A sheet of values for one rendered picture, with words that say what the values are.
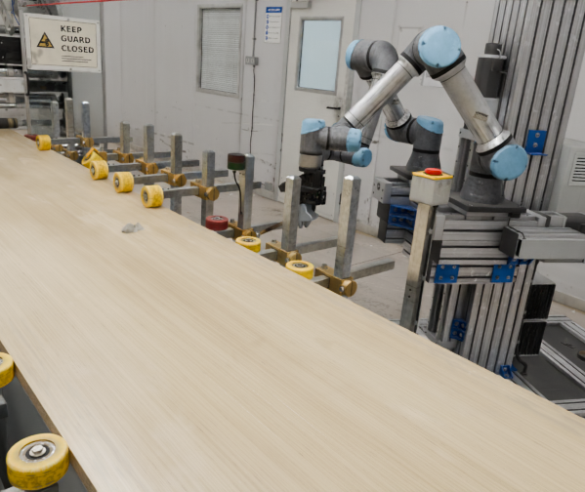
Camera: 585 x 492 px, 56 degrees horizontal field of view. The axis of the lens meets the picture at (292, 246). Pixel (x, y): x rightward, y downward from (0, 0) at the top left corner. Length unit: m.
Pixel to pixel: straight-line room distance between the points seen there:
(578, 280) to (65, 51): 3.71
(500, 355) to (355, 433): 1.71
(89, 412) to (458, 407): 0.62
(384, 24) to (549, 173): 2.89
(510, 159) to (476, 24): 2.70
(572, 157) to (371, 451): 1.68
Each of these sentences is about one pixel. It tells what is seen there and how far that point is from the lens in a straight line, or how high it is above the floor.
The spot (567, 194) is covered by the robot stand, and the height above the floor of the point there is 1.05.
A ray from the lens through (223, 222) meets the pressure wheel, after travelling 1.93.
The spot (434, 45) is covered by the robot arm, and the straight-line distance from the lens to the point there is 1.76.
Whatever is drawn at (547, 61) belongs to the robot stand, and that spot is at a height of 1.52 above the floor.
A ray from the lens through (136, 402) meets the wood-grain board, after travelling 0.98.
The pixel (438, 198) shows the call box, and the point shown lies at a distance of 1.37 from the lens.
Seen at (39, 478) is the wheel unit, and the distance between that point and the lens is 0.88.
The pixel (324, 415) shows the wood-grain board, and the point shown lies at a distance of 0.96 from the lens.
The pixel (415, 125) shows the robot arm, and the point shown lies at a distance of 2.46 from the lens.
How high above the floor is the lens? 1.45
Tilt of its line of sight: 19 degrees down
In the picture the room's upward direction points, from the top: 5 degrees clockwise
